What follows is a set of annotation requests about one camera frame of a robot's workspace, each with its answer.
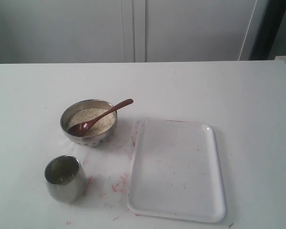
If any brown wooden spoon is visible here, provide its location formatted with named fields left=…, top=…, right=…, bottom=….
left=67, top=99, right=133, bottom=136

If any beige grainy food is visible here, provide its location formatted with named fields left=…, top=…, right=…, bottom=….
left=67, top=107, right=116, bottom=136

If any steel rice bowl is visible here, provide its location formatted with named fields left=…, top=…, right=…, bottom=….
left=60, top=99, right=118, bottom=147

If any small steel cup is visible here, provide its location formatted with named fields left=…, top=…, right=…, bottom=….
left=44, top=155, right=86, bottom=203

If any white plastic tray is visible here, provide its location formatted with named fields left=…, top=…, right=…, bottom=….
left=127, top=119, right=226, bottom=223

